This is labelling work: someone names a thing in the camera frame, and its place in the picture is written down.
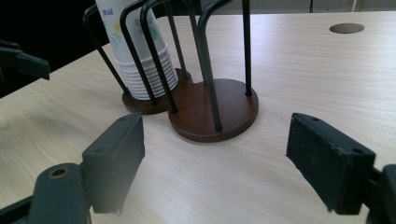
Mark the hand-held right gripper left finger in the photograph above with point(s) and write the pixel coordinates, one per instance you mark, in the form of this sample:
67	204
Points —
112	161

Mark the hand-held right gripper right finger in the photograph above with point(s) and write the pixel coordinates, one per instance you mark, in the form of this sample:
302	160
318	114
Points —
330	165

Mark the white cup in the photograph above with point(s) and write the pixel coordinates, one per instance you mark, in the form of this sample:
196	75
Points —
132	81

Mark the brown cup holder rack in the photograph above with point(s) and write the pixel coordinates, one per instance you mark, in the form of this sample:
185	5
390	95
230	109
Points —
196	112

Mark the floral print paper cup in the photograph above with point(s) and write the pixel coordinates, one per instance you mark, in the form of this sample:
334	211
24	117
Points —
138	40

